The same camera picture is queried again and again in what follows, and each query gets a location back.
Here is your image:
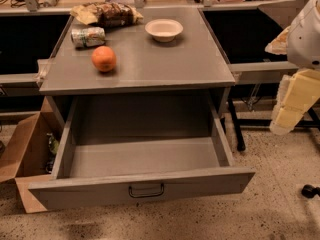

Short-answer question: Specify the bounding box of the open grey top drawer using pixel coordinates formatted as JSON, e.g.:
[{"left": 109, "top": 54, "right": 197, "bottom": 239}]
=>
[{"left": 29, "top": 93, "right": 254, "bottom": 210}]

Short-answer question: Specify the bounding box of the green bottle in box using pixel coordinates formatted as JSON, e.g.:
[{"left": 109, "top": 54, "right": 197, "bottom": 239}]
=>
[{"left": 47, "top": 133, "right": 59, "bottom": 156}]

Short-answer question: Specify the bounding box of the green white soda can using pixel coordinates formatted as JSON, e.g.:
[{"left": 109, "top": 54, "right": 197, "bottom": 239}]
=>
[{"left": 71, "top": 27, "right": 105, "bottom": 48}]

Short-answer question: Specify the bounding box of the brown chip bag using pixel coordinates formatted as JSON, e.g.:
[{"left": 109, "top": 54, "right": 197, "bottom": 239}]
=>
[{"left": 70, "top": 2, "right": 143, "bottom": 28}]

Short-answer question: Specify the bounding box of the black drawer handle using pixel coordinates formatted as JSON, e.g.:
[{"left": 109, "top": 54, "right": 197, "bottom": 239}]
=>
[{"left": 128, "top": 183, "right": 165, "bottom": 199}]

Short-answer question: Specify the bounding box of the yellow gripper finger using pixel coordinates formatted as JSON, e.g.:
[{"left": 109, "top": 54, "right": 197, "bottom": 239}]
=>
[
  {"left": 265, "top": 27, "right": 290, "bottom": 55},
  {"left": 269, "top": 69, "right": 320, "bottom": 135}
]

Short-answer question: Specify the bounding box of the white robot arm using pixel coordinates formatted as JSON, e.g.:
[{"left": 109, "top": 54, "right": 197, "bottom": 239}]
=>
[{"left": 265, "top": 0, "right": 320, "bottom": 135}]

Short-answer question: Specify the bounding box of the black wheel on floor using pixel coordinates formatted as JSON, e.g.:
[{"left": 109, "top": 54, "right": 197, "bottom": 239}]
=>
[{"left": 301, "top": 184, "right": 320, "bottom": 198}]

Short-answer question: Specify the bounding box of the brown cardboard box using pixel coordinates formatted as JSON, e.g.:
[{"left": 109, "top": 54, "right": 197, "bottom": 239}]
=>
[{"left": 0, "top": 97, "right": 64, "bottom": 213}]

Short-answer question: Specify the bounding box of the orange fruit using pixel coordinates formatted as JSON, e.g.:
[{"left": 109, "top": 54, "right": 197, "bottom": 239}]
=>
[{"left": 91, "top": 46, "right": 117, "bottom": 72}]

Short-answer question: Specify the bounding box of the white paper bowl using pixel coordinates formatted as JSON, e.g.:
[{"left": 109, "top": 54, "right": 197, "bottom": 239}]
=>
[{"left": 145, "top": 19, "right": 183, "bottom": 43}]

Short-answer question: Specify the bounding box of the grey cabinet with top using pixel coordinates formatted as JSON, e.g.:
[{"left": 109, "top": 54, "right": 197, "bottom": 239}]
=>
[{"left": 40, "top": 6, "right": 235, "bottom": 113}]

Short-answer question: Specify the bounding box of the black table frame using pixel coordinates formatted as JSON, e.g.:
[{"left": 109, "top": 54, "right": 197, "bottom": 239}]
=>
[{"left": 227, "top": 98, "right": 320, "bottom": 151}]

